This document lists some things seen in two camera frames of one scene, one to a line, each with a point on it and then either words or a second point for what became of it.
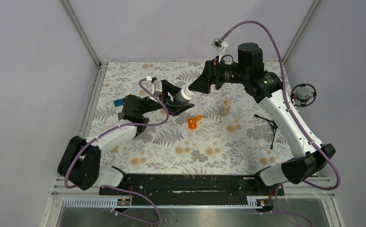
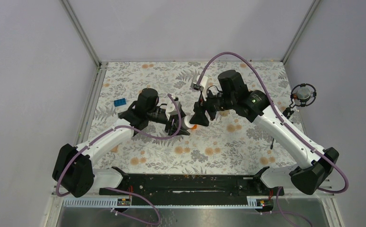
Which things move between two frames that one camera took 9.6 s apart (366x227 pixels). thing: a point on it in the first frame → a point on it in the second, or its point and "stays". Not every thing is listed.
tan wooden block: x=114 y=150 stays
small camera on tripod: x=302 y=94 stays
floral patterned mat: x=232 y=131 stays
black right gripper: x=202 y=84 → x=203 y=104
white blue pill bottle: x=184 y=96 → x=185 y=122
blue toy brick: x=119 y=102 stays
